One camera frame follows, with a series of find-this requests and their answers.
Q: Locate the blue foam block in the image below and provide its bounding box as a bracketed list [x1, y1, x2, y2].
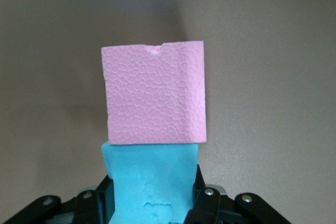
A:
[101, 141, 199, 224]

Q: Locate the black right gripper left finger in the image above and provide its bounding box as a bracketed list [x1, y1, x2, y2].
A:
[5, 175, 116, 224]

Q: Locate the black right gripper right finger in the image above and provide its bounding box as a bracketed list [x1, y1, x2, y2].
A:
[185, 165, 288, 224]

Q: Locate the pink foam block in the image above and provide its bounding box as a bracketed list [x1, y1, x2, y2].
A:
[101, 40, 208, 146]

